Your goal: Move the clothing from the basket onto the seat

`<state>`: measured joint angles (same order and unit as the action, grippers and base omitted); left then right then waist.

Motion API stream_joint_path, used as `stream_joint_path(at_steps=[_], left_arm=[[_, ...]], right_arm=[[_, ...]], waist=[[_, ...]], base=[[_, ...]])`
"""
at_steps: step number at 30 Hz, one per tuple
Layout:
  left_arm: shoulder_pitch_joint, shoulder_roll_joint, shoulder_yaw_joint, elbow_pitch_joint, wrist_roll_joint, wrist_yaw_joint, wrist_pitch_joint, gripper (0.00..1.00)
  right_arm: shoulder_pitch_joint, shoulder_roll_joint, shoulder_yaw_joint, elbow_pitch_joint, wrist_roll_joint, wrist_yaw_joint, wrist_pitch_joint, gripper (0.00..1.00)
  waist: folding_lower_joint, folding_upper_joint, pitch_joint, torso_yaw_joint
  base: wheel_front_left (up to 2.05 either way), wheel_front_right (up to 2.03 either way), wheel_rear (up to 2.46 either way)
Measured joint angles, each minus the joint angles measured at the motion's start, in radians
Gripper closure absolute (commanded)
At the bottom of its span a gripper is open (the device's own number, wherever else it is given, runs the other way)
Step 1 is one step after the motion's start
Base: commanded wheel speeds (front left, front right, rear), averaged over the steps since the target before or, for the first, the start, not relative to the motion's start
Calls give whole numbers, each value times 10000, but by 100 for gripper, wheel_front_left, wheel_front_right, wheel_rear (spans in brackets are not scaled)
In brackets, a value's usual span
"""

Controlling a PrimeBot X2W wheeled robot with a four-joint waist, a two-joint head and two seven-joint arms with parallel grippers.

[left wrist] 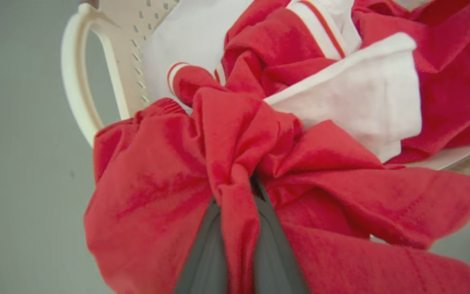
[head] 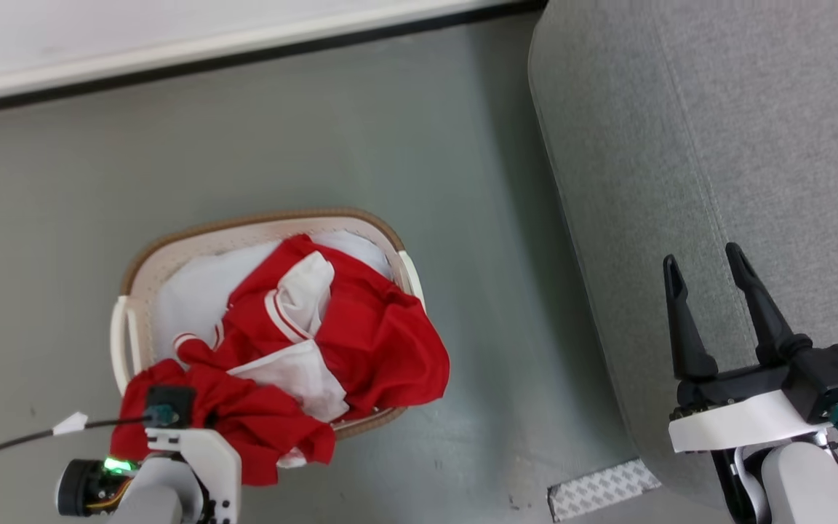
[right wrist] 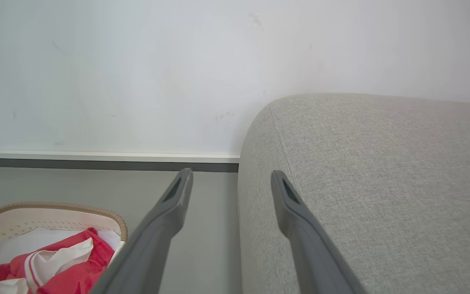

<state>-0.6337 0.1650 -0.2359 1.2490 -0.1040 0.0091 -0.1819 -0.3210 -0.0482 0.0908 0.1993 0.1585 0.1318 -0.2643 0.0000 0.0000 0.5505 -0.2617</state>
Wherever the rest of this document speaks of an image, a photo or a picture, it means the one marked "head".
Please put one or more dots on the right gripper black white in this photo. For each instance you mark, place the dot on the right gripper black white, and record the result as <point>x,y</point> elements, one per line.
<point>739,418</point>

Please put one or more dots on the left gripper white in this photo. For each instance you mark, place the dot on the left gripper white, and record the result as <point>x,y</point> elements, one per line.
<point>208,455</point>

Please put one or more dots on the red and white garment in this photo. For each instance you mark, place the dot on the red and white garment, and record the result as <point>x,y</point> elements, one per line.
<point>379,342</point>

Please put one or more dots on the white basket liner cloth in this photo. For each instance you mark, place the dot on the white basket liner cloth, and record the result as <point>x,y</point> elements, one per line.
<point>197,295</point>

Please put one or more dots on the cream laundry basket brown rim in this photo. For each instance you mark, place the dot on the cream laundry basket brown rim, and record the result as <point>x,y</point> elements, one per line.
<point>144,271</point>

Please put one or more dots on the grey fabric sofa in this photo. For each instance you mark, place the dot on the grey fabric sofa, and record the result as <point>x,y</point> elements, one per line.
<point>739,131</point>

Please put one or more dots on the white textured floor tape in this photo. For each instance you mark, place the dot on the white textured floor tape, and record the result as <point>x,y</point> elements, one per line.
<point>601,489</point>

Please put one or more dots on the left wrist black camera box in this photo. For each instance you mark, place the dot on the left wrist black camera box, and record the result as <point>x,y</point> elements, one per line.
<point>170,399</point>

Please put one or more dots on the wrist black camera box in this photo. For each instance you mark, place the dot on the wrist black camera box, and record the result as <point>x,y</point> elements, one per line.
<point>170,399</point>
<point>833,378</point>

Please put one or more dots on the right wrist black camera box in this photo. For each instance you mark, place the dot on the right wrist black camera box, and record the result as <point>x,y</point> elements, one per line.
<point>833,378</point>

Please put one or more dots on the white wall baseboard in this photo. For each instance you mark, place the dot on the white wall baseboard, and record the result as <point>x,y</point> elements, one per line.
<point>172,51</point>

